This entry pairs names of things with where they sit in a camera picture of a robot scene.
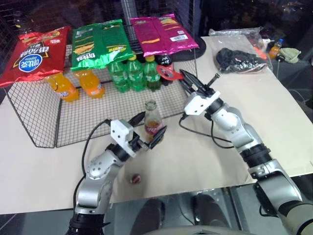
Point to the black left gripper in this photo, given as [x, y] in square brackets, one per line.
[135, 143]

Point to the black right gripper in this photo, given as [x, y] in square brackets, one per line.
[204, 90]

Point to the glass cola bottle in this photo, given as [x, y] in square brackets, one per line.
[152, 122]

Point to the red metal bottle cap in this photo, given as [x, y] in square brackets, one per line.
[135, 178]

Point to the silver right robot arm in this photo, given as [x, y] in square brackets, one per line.
[247, 137]

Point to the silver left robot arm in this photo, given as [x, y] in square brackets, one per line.
[97, 171]

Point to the black cola plastic bottle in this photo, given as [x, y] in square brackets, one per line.
[164, 60]

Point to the green soda plastic bottle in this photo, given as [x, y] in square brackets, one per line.
[152, 76]
[118, 77]
[135, 74]

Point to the orange soda plastic bottle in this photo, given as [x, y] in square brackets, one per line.
[91, 85]
[64, 89]

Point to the small orange soda bottle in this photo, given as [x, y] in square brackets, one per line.
[275, 50]

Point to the black round disc base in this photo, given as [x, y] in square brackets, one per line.
[201, 47]

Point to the black cloth bundle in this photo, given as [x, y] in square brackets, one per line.
[234, 60]

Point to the magenta chip bag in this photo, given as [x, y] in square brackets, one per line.
[161, 34]

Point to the clear plastic bag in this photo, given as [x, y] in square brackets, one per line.
[232, 36]

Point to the green chip bag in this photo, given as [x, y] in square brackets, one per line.
[97, 44]

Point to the green cloth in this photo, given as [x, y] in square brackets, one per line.
[289, 55]

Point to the grey robot torso edge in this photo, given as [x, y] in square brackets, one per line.
[190, 231]

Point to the red chip bag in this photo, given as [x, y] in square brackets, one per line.
[34, 56]

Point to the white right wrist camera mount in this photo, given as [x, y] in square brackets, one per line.
[200, 104]

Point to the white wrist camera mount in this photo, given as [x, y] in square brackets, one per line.
[200, 104]
[119, 133]

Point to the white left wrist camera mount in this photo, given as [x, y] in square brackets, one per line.
[119, 133]

